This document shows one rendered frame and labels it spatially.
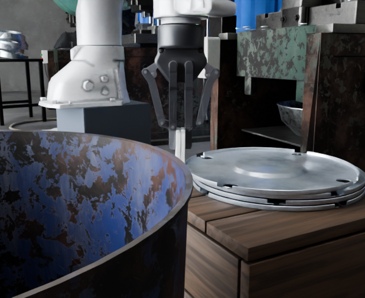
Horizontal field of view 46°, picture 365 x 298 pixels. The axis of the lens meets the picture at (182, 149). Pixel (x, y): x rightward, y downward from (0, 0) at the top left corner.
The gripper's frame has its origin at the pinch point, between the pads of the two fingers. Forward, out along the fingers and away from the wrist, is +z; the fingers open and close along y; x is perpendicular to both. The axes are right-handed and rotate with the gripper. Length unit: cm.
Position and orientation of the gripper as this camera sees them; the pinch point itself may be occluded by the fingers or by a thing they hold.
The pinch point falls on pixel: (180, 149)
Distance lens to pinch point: 72.6
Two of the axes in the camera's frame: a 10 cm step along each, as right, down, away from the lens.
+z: -0.1, 9.8, 2.1
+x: 0.5, 2.1, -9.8
